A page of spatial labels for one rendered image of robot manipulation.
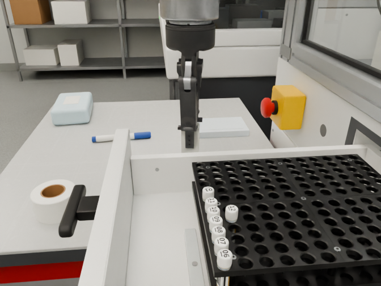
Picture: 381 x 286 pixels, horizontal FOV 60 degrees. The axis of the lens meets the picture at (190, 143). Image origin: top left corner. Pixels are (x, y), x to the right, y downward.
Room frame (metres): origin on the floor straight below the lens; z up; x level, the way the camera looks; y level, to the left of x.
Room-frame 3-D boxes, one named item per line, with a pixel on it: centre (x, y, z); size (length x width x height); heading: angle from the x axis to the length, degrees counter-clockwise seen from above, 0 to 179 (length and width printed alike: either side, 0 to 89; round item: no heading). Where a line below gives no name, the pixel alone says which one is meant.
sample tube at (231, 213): (0.26, -0.04, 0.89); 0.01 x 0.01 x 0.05
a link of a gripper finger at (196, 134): (0.51, 0.00, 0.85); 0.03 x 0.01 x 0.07; 85
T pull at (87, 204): (0.27, 0.10, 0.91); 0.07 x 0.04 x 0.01; 6
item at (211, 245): (0.28, -0.02, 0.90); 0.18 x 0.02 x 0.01; 6
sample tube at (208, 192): (0.29, -0.02, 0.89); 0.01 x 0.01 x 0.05
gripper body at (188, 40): (0.52, 0.00, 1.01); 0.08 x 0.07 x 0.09; 175
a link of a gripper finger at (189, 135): (0.49, 0.00, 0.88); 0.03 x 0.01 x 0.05; 175
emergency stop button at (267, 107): (0.62, -0.16, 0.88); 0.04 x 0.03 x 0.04; 6
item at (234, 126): (0.77, -0.08, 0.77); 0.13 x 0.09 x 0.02; 96
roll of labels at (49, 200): (0.44, 0.22, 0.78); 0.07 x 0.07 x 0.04
